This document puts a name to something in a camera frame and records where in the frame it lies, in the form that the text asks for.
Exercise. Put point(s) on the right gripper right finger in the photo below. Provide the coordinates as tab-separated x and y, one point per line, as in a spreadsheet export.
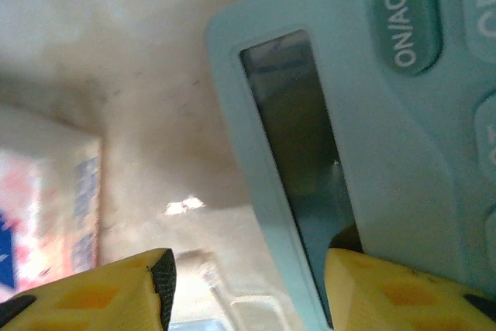
387	304

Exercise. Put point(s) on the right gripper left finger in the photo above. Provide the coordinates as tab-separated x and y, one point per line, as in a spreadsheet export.
97	300

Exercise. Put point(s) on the pink tissue pack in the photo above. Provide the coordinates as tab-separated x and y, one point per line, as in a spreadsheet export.
46	211

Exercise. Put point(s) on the ruler set plastic bag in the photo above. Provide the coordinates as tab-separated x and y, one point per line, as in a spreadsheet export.
252	307

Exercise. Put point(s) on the light blue calculator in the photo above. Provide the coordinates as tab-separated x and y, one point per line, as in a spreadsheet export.
387	133

